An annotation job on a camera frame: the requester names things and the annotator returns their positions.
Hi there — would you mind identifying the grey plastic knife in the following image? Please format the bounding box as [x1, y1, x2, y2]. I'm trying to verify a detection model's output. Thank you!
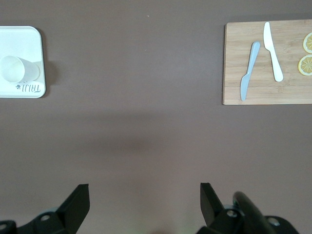
[240, 41, 261, 102]

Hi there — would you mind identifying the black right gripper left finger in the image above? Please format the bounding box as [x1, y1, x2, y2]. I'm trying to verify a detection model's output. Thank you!
[17, 184, 90, 234]

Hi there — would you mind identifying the brown table cover mat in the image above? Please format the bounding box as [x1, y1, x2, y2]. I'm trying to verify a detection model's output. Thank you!
[0, 0, 312, 234]

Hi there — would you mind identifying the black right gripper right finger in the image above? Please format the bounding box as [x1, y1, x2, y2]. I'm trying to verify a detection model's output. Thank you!
[196, 182, 244, 234]

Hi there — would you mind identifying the white plastic knife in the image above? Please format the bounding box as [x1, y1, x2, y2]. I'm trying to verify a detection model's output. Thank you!
[263, 21, 284, 82]

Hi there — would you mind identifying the cream tray with bear print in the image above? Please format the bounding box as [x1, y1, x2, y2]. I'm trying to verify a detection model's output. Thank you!
[0, 25, 47, 99]

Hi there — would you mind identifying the yellow lemon slice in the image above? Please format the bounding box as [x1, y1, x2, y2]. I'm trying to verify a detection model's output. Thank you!
[297, 54, 312, 77]
[302, 32, 312, 54]

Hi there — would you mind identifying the wooden cutting board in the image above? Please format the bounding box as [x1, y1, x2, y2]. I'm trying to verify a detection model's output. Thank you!
[222, 19, 312, 106]

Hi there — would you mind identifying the white plastic cup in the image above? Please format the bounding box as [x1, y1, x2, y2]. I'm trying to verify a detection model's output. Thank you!
[0, 55, 41, 84]

